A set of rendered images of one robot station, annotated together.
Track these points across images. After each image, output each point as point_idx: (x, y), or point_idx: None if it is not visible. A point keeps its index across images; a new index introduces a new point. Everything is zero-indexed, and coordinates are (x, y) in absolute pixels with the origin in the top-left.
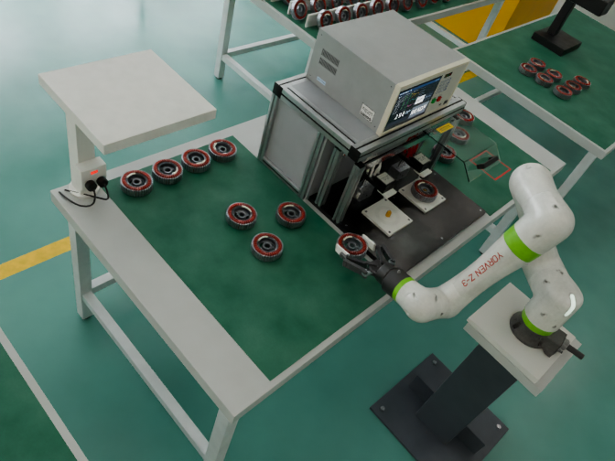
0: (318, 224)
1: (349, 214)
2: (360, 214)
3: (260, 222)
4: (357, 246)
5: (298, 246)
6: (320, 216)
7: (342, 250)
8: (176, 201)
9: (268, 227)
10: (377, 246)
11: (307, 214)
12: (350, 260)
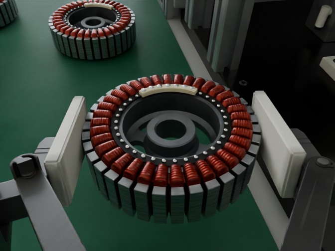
0: (160, 67)
1: (272, 61)
2: (312, 68)
3: (13, 32)
4: (207, 145)
5: (42, 102)
6: (186, 54)
7: (61, 127)
8: None
9: (20, 44)
10: (311, 171)
11: (152, 43)
12: (23, 202)
